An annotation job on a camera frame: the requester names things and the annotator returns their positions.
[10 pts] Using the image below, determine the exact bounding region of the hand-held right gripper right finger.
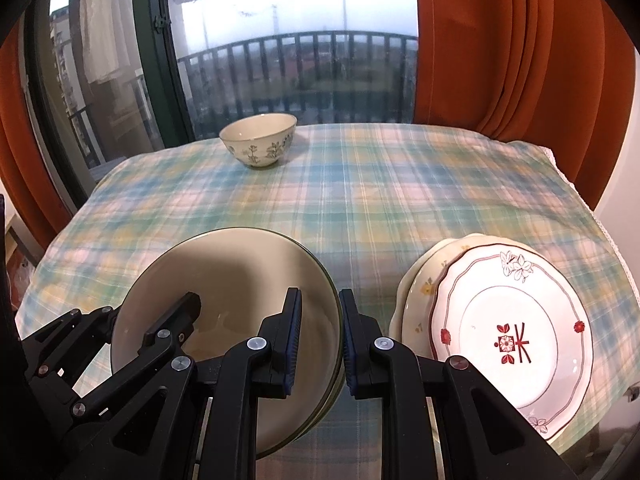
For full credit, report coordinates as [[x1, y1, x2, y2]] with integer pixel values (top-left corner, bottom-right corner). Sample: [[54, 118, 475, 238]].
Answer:
[[339, 287, 571, 480]]

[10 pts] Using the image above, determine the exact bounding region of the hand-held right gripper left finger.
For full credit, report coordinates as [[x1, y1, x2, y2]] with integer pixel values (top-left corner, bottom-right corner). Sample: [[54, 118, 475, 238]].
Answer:
[[57, 287, 303, 480]]

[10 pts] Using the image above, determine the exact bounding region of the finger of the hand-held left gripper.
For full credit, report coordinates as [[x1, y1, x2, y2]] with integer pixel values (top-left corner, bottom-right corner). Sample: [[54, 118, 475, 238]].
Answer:
[[22, 306, 118, 386], [70, 291, 202, 418]]

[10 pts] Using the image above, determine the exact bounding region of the large yellow floral plate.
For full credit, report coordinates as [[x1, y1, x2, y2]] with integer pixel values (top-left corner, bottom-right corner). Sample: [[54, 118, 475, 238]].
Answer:
[[389, 234, 493, 348]]

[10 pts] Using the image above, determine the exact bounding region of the small yellow floral plate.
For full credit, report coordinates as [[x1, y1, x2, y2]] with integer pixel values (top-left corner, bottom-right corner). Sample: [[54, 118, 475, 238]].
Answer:
[[402, 237, 496, 358]]

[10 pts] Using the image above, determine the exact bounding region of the small grey floral bowl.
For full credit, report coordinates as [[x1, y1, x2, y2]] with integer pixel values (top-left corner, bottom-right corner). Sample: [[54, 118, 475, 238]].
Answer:
[[111, 227, 345, 461], [219, 113, 298, 170]]

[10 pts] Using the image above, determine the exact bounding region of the red patterned white plate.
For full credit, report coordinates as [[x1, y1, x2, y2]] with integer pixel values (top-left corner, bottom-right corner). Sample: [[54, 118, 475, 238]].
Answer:
[[429, 244, 595, 443]]

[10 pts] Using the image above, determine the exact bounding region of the plaid tablecloth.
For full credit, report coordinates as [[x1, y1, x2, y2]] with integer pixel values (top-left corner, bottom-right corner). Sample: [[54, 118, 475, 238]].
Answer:
[[15, 122, 640, 480]]

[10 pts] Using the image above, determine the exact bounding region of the orange curtain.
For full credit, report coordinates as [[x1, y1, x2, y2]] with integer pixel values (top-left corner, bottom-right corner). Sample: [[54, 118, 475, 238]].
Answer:
[[0, 25, 76, 256], [412, 0, 640, 211]]

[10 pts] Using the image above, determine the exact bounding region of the black balcony railing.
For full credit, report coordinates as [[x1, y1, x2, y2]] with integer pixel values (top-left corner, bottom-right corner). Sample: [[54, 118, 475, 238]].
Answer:
[[177, 31, 418, 138]]

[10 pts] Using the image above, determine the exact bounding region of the white hanging cloth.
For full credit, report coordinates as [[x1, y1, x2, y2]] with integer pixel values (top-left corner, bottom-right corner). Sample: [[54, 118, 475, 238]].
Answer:
[[80, 0, 133, 83]]

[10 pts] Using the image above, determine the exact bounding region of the black window frame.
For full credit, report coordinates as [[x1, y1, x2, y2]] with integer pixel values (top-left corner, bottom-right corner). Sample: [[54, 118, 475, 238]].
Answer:
[[25, 0, 97, 207]]

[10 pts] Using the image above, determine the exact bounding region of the dark green window frame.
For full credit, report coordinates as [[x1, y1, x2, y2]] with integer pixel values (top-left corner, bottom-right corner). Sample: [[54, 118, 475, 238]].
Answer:
[[131, 0, 201, 148]]

